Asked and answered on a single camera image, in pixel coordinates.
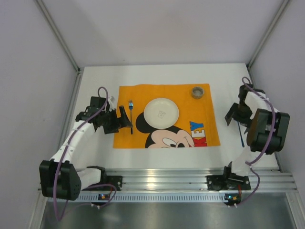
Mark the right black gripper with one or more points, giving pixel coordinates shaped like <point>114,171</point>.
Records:
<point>237,115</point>

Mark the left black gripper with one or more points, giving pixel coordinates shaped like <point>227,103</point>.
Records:
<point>115,120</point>

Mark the blue metallic spoon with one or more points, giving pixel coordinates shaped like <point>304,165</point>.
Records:
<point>240,133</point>

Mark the blue metallic fork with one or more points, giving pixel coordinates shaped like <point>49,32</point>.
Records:
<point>131,108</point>

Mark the cream ceramic plate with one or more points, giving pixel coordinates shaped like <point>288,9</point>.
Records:
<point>161,113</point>

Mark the orange Mickey Mouse placemat cloth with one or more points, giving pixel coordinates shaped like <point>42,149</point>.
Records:
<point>196,126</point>

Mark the small speckled grey cup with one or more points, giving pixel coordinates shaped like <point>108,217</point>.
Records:
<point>197,92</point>

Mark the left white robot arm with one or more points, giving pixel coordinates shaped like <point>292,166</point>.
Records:
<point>58,176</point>

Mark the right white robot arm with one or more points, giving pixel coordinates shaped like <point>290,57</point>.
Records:
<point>266,127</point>

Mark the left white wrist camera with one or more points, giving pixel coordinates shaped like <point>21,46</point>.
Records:
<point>111,101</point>

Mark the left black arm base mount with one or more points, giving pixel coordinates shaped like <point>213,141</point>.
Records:
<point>116,181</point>

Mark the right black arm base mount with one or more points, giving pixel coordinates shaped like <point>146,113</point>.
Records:
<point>228,181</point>

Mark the aluminium extrusion rail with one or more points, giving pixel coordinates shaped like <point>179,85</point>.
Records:
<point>192,180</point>

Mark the slotted grey cable duct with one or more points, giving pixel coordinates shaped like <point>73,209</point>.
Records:
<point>158,197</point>

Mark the right corner aluminium post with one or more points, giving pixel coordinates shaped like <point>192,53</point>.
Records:
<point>269,31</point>

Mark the corner aluminium post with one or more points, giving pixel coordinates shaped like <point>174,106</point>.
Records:
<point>269,31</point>
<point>51,23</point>

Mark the left corner aluminium post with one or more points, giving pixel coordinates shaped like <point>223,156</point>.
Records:
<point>51,23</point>

